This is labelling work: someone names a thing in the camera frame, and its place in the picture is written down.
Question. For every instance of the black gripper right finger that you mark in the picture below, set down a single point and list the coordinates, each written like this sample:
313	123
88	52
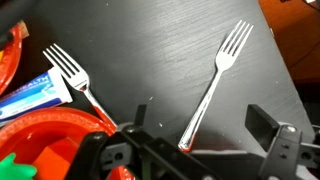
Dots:
283	150

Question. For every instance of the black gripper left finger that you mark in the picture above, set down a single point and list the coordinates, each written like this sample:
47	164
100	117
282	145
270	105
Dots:
140	160

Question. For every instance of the silver fork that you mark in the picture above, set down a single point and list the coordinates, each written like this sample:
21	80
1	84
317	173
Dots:
224	60
78	78

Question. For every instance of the red plastic bowl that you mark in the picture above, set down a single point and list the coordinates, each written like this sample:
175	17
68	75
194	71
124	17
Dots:
10	60
43	128

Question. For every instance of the wooden table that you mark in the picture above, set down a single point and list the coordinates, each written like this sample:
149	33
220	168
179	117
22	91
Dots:
293	33

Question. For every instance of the blue white toothpaste tube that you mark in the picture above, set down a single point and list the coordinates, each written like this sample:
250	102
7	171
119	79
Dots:
33	95

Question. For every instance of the green plastic toy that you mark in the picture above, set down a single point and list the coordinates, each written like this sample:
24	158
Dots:
15	170

